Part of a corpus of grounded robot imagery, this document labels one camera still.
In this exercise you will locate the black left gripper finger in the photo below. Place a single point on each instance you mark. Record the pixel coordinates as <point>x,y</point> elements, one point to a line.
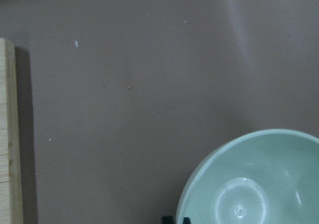
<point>170,220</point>

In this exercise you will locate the green bowl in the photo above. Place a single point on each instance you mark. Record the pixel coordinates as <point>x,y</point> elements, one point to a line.
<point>265,177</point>

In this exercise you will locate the wooden cutting board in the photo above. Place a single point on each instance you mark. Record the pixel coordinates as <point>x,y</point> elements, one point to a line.
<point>11,206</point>

